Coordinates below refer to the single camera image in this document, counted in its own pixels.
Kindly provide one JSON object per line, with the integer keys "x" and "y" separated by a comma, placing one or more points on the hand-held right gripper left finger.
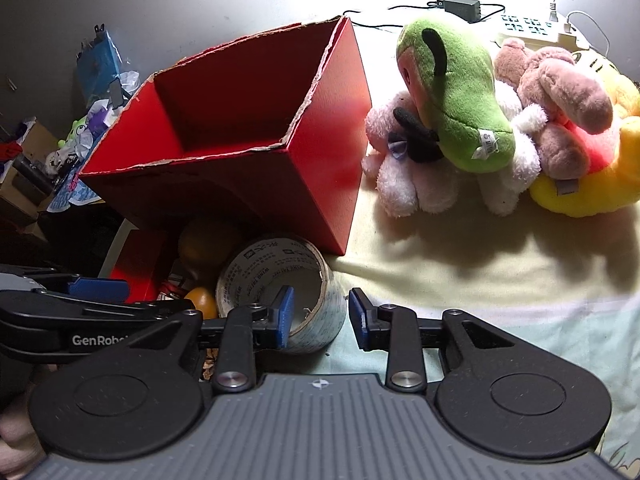
{"x": 284, "y": 317}

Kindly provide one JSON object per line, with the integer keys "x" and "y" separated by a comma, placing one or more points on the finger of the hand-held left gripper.
{"x": 97, "y": 288}
{"x": 150, "y": 311}

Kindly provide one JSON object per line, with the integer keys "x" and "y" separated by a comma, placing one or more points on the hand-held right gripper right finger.
{"x": 357, "y": 320}

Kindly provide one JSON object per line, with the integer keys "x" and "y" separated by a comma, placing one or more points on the person's left hand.
{"x": 17, "y": 440}

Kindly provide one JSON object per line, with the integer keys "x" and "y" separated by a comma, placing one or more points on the red flat carton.
{"x": 145, "y": 265}

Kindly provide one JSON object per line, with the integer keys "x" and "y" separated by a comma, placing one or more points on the small orange fruit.
{"x": 202, "y": 301}

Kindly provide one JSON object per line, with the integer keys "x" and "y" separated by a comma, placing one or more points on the clear packing tape roll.
{"x": 272, "y": 260}

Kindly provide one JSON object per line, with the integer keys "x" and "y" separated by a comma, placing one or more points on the large yellow fruit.
{"x": 205, "y": 245}

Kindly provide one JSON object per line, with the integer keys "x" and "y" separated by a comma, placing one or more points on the blue patterned cloth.
{"x": 75, "y": 195}

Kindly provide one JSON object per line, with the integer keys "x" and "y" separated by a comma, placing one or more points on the white plush toy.
{"x": 400, "y": 187}

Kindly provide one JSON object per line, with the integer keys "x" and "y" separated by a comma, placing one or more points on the small green frog toy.
{"x": 75, "y": 131}

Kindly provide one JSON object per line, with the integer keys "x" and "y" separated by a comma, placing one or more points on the brown cardboard box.
{"x": 35, "y": 140}

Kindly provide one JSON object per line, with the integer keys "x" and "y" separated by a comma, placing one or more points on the red cardboard box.
{"x": 325, "y": 160}

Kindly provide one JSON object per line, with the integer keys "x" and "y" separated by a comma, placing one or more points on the crumpled white plastic bag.
{"x": 105, "y": 120}

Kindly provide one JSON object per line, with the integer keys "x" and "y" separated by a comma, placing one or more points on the blue plastic package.
{"x": 97, "y": 65}

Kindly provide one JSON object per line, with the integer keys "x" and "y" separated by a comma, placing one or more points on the green plush toy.
{"x": 460, "y": 95}

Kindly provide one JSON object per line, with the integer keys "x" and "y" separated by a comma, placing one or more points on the yellow plush toy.
{"x": 600, "y": 192}

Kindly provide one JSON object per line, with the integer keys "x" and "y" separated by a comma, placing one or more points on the pink plush toy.
{"x": 555, "y": 80}

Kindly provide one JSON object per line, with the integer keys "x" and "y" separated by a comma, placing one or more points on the black power adapter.
{"x": 462, "y": 8}

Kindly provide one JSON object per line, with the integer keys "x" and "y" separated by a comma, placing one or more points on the white power strip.
{"x": 530, "y": 36}

